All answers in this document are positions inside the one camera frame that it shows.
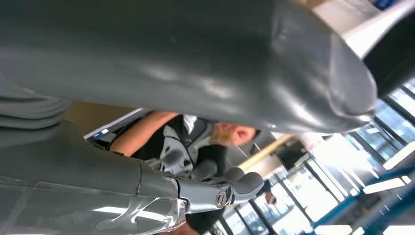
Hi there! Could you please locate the person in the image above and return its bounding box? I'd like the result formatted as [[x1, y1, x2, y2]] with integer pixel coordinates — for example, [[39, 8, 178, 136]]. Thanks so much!
[[109, 110, 262, 235]]

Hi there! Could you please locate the yellow bar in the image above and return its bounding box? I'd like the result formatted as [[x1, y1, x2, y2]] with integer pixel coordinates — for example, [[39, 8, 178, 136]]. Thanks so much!
[[238, 134, 296, 172]]

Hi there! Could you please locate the grey laptop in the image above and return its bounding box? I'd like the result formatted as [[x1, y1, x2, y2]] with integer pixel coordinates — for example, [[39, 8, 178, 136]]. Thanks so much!
[[83, 108, 145, 151]]

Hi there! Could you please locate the white desk shelf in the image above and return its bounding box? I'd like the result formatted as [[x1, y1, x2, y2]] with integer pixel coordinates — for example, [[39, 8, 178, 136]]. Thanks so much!
[[311, 0, 415, 60]]

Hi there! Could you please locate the black carrying case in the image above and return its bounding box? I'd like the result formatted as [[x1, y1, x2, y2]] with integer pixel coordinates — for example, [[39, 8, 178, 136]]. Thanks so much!
[[362, 13, 415, 98]]

